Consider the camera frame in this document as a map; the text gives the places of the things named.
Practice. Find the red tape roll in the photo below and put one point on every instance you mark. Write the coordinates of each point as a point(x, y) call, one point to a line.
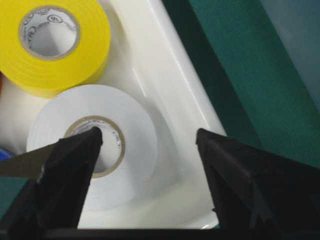
point(1, 83)

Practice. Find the yellow tape roll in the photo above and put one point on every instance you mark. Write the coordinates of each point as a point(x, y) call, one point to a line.
point(44, 76)

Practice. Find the blue tape roll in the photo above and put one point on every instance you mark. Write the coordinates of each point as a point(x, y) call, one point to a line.
point(5, 154)

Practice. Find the white plastic case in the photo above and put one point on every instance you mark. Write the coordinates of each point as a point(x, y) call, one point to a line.
point(148, 61)

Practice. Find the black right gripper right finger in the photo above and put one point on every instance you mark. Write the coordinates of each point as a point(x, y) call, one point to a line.
point(259, 195)

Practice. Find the green table cloth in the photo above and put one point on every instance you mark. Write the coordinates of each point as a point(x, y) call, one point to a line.
point(248, 76)

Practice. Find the white tape roll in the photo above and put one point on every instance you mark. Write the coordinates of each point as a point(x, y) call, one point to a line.
point(128, 153)

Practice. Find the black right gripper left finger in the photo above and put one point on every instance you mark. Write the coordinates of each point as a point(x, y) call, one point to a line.
point(58, 177)

